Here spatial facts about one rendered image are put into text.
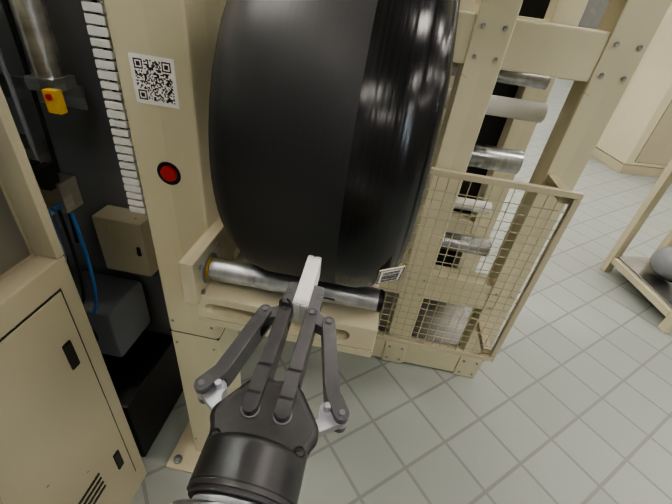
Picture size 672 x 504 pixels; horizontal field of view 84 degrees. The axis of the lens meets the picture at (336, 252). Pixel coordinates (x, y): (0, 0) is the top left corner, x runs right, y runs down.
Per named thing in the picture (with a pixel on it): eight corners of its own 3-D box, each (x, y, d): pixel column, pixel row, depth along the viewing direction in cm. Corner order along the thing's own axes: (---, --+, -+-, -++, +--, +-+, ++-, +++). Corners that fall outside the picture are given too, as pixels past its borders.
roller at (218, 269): (213, 269, 77) (203, 283, 74) (211, 251, 75) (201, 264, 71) (381, 302, 75) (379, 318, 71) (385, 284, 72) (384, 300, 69)
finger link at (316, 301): (302, 324, 35) (333, 330, 35) (314, 285, 39) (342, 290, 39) (302, 333, 36) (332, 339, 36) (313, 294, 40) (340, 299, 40)
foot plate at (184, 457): (165, 467, 126) (164, 464, 125) (201, 397, 148) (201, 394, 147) (242, 485, 125) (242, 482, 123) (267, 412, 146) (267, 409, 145)
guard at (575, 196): (260, 315, 147) (258, 139, 106) (261, 312, 148) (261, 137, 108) (492, 362, 141) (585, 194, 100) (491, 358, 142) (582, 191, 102)
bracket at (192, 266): (183, 303, 72) (177, 262, 67) (253, 207, 105) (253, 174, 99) (200, 306, 72) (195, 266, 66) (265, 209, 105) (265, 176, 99)
